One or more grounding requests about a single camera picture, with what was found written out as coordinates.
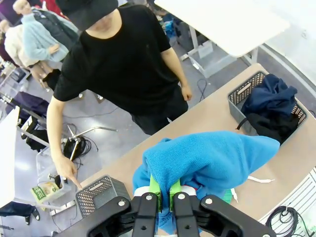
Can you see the chrome tripod stand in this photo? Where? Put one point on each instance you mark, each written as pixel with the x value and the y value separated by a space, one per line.
pixel 93 129

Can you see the mannequin in light blue fleece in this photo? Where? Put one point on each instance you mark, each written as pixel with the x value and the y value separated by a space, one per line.
pixel 42 39

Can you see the person right forearm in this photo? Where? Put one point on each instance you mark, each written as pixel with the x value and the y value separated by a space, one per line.
pixel 55 133

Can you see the white side table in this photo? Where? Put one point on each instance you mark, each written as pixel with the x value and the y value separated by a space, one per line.
pixel 8 160

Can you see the black bag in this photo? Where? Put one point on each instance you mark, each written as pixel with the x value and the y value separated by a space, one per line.
pixel 37 140

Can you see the dark jeans with shoes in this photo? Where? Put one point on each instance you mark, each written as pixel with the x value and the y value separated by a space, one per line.
pixel 17 209

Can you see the dark purple clothes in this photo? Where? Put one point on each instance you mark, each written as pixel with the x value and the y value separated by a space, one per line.
pixel 32 103

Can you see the black cap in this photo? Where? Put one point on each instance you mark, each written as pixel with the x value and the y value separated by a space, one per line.
pixel 86 12

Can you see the person in black clothes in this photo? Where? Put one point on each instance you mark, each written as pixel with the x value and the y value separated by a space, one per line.
pixel 116 61

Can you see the person left forearm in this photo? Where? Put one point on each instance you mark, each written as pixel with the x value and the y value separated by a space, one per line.
pixel 179 71

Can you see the white slatted panel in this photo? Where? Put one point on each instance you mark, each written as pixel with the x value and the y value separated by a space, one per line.
pixel 301 195

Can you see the green and white snack bag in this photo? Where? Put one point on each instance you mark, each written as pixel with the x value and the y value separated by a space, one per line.
pixel 43 192

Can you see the black garment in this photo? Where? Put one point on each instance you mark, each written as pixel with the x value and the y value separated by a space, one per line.
pixel 271 126

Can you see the navy blue garment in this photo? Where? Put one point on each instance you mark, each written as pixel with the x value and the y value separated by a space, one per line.
pixel 269 96

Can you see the grey plastic laundry basket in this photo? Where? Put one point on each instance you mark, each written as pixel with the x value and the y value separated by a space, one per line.
pixel 235 108
pixel 108 190

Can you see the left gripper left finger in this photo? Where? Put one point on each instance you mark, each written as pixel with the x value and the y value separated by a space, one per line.
pixel 154 187

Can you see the bright blue knit sweater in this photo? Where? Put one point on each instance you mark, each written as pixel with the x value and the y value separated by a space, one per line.
pixel 209 158

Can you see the person left hand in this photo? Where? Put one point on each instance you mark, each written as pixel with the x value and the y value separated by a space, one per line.
pixel 186 92

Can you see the clear plastic bin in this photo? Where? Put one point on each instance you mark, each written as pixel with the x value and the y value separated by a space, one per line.
pixel 45 168

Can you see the mannequin in cream fleece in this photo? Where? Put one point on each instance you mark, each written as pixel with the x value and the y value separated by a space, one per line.
pixel 14 47

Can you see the white desk top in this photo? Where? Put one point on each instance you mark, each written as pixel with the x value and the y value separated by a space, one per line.
pixel 222 22

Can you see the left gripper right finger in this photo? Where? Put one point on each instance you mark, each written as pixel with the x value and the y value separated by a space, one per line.
pixel 175 191

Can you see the pile of blue clothes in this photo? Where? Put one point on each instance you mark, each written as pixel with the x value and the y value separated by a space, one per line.
pixel 172 27

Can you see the person right hand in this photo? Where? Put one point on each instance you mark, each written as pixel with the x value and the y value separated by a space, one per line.
pixel 66 169

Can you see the white desk leg frame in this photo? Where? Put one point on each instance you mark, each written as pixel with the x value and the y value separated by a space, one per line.
pixel 193 39

